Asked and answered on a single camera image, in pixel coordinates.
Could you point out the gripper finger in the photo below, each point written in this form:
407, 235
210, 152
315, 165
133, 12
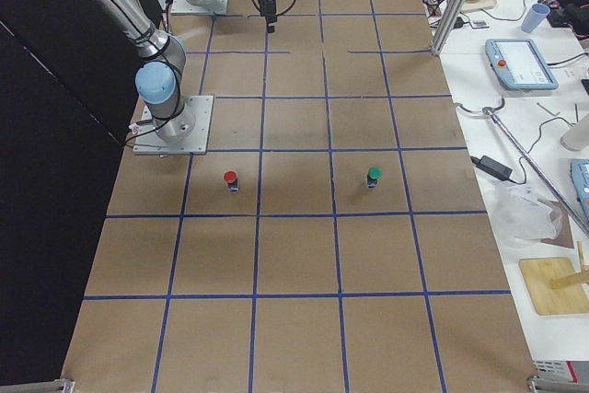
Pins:
270, 24

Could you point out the red push button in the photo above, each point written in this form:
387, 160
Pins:
231, 180

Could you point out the green push button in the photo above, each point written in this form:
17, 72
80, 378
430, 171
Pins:
373, 175

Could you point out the blue plastic cup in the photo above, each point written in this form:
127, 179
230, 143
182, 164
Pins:
534, 17

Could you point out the metal walking cane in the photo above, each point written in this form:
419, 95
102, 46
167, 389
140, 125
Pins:
492, 114

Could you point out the blue teach pendant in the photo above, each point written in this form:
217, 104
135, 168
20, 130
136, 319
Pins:
519, 65

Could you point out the black power adapter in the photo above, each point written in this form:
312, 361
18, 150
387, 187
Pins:
492, 167

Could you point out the clear plastic bag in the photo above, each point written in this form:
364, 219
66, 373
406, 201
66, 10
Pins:
518, 211

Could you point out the wooden cutting board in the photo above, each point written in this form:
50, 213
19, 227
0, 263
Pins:
554, 286

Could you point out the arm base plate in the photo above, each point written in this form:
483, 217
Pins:
193, 126
199, 7

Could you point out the aluminium frame post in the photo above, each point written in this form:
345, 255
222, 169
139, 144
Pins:
453, 2

